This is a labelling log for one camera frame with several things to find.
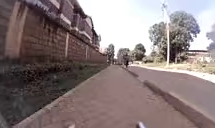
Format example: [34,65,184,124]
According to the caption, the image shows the brown brick wall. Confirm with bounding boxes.
[0,0,108,66]

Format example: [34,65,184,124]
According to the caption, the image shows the row of distant trees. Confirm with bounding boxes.
[104,42,148,66]

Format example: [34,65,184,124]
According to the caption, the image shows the dark tree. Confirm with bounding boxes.
[205,20,215,53]

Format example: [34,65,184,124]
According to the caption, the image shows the red brick path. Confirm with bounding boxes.
[38,64,200,128]

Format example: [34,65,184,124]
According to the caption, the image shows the pale concrete path edge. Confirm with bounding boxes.
[12,66,108,128]

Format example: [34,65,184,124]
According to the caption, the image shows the overgrown grass verge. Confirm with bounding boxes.
[0,62,108,127]

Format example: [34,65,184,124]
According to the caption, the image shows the grey asphalt road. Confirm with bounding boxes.
[126,65,215,124]

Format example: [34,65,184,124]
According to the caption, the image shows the brick building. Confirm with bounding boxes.
[26,0,101,51]

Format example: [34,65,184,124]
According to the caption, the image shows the pale dirt roadside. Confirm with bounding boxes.
[133,61,215,85]

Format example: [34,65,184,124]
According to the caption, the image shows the robot's own part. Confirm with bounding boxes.
[136,121,147,128]

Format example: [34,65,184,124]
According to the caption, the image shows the low building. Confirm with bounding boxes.
[185,49,213,64]

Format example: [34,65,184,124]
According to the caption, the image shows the grey kerb strip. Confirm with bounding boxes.
[120,65,215,128]

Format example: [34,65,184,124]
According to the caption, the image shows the tall pale pole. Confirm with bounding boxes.
[161,0,171,67]

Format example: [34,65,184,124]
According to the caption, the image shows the person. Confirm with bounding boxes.
[124,54,131,69]

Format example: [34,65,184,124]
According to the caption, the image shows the large green tree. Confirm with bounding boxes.
[148,10,201,64]

